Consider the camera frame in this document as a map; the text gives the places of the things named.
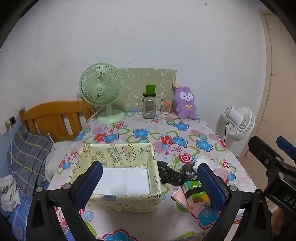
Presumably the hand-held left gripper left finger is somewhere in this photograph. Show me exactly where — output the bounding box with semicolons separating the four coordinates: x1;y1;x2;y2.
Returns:
26;161;103;241

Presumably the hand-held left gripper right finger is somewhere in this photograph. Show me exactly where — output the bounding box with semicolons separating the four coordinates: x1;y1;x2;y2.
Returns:
196;163;272;241

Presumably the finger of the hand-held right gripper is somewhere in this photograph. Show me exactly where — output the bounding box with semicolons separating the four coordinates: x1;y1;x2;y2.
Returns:
276;136;296;161
248;136;286;176

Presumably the green tissue packet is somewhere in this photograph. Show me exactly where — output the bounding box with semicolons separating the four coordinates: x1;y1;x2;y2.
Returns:
181;180;211;208

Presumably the white tissue pack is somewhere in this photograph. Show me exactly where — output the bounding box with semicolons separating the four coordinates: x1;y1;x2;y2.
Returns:
192;156;210;171

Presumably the pink packet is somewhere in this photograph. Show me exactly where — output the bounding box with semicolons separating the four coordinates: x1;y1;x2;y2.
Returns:
171;188;218;215

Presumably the black plastic bag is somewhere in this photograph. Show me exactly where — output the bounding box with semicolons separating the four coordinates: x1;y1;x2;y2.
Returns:
157;160;188;186

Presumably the yellow cartoon fabric storage box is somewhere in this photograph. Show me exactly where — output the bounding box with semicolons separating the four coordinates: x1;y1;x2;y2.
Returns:
67;143;162;212

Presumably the person's right hand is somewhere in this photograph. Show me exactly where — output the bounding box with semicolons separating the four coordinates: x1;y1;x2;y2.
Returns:
271;206;287;238

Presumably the white standing fan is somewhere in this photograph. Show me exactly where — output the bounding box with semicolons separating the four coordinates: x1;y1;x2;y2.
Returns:
216;106;256;153

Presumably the grey plaid pillow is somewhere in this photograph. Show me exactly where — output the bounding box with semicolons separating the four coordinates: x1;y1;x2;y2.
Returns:
7;125;53;197

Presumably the floral tablecloth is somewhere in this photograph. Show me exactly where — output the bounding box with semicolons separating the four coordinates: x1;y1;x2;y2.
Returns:
46;109;257;241

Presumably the blue bedsheet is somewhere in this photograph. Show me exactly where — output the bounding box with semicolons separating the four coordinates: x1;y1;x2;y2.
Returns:
0;181;70;241

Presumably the beige door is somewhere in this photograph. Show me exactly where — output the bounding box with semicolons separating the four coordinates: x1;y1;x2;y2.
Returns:
238;9;296;163

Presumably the wooden bed headboard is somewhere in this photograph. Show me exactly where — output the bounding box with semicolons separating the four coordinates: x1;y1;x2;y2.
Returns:
18;100;93;142

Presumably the crumpled white grey cloth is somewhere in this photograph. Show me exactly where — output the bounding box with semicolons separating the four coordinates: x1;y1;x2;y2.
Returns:
0;175;22;212

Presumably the purple bunny plush toy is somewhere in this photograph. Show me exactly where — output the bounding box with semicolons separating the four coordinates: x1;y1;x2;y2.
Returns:
172;84;198;120

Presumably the small jar with orange lid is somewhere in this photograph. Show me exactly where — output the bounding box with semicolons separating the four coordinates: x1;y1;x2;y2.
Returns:
160;100;173;115

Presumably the glass jar mug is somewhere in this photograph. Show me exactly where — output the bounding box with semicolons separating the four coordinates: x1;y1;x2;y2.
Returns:
138;93;160;119

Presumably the green desk fan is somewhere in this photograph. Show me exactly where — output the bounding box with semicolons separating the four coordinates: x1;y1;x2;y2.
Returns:
79;63;126;124

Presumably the green patterned board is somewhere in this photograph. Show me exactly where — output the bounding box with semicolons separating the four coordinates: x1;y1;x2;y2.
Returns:
118;68;177;112

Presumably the white desk fan cable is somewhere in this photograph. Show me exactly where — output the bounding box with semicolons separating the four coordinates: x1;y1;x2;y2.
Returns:
87;109;103;123

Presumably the white charging cable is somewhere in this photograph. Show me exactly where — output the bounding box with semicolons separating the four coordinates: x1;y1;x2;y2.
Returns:
9;125;28;197

